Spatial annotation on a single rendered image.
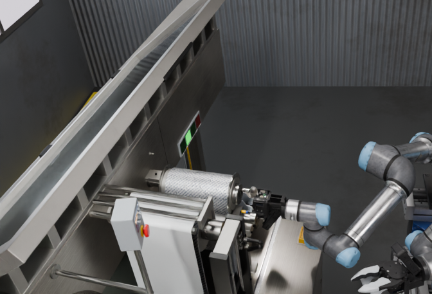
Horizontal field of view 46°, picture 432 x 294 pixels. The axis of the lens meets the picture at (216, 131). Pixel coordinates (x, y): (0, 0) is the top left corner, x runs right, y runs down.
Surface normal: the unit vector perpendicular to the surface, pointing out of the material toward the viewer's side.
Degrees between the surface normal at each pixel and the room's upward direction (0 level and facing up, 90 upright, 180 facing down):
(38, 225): 52
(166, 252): 90
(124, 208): 0
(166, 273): 90
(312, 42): 90
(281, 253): 0
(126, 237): 90
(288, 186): 0
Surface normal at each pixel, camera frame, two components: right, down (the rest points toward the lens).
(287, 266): -0.12, -0.80
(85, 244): 0.94, 0.10
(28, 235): 0.67, -0.41
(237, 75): -0.19, 0.60
